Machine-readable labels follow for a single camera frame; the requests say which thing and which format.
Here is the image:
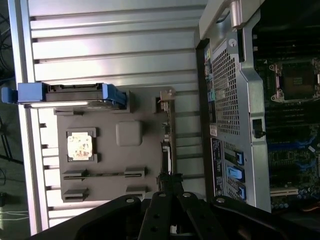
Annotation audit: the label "black rear panel label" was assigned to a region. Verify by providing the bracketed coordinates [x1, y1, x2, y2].
[211, 136, 225, 199]

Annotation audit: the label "white floor cable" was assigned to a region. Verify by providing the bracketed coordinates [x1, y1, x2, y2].
[0, 210, 30, 221]

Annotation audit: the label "grey parts rack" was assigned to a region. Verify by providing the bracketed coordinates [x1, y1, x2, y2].
[53, 86, 178, 203]

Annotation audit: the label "white expansion slot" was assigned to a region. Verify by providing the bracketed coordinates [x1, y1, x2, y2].
[269, 187, 300, 198]

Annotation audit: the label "yellow black power wires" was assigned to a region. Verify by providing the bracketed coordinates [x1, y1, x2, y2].
[299, 202, 320, 214]

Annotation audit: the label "CPU socket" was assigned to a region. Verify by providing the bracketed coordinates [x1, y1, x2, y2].
[268, 58, 320, 103]

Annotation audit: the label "open black PC case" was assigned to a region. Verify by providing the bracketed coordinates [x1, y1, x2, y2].
[194, 0, 320, 218]

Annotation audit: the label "black floor cable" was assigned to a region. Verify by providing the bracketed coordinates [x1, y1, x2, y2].
[0, 12, 15, 78]

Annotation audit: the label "hard disk in blue carrier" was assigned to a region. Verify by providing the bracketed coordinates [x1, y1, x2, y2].
[1, 82, 128, 111]

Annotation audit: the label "silver CPU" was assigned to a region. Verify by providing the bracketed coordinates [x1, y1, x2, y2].
[66, 133, 95, 160]

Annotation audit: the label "green Dell motherboard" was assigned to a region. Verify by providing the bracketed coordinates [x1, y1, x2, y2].
[252, 56, 320, 213]

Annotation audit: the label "green RAM stick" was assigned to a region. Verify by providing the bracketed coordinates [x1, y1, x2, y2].
[63, 171, 146, 180]

